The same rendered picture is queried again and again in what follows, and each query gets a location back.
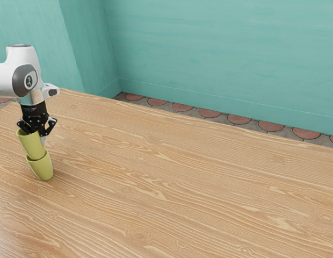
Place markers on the green cup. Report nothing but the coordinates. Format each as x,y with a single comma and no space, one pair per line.
43,168
30,145

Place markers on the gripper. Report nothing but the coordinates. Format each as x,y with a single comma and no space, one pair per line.
34,115

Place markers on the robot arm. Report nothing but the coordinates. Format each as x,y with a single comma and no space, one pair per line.
20,68

